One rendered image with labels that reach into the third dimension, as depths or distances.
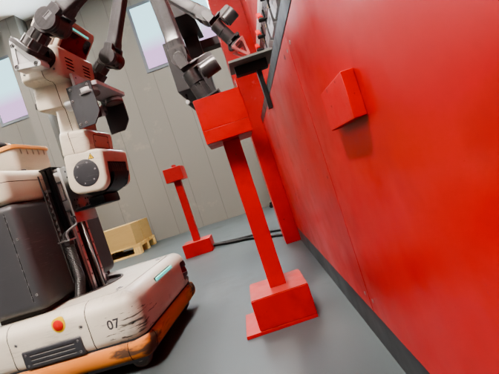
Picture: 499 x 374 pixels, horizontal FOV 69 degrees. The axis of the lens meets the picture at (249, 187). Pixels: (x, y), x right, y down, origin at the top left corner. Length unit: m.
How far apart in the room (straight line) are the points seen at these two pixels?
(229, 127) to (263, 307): 0.61
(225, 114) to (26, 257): 0.86
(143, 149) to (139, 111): 0.59
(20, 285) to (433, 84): 1.43
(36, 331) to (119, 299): 0.32
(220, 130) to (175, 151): 4.60
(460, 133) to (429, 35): 0.09
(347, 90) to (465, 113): 0.23
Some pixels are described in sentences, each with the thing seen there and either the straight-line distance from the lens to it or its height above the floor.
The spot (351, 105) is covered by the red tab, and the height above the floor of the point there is 0.57.
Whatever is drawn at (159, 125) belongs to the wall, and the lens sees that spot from 5.91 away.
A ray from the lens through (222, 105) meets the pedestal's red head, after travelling 1.23.
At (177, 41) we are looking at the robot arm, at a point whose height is 1.02.
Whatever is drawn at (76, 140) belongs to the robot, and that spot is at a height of 0.85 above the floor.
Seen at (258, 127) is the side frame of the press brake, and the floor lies 0.82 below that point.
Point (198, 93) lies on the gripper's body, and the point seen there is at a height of 0.83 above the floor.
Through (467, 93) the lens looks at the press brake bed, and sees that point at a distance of 0.35.
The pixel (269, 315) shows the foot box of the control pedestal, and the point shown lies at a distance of 1.29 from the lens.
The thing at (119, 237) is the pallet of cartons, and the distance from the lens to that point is 5.08.
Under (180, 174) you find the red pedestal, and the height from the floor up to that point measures 0.73.
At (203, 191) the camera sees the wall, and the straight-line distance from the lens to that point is 5.70.
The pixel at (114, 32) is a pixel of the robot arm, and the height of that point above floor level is 1.33.
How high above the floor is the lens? 0.52
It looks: 2 degrees down
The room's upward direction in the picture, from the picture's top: 18 degrees counter-clockwise
